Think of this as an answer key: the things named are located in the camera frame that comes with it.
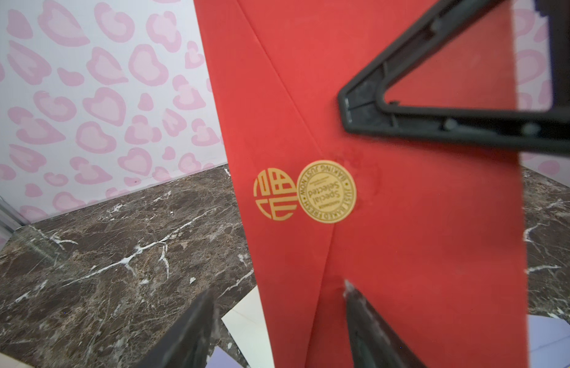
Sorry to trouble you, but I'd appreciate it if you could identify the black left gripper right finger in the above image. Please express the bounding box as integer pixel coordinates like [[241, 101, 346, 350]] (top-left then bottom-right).
[[343, 281, 426, 368]]

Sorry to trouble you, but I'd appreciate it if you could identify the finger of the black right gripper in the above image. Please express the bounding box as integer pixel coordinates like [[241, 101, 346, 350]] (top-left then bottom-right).
[[338, 0, 570, 156]]

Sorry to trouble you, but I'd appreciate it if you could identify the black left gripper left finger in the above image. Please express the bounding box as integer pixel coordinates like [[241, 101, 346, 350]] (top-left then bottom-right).
[[136, 290, 215, 368]]

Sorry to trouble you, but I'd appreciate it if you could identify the red envelope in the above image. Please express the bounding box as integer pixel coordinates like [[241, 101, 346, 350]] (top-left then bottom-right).
[[195, 1, 528, 367]]

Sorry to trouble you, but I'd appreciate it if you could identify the lilac envelope with butterfly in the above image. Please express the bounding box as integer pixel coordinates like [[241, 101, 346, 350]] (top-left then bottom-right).
[[205, 313, 570, 368]]

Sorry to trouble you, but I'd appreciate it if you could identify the cream white envelope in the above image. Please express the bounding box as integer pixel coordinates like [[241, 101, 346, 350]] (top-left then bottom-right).
[[221, 287, 275, 368]]

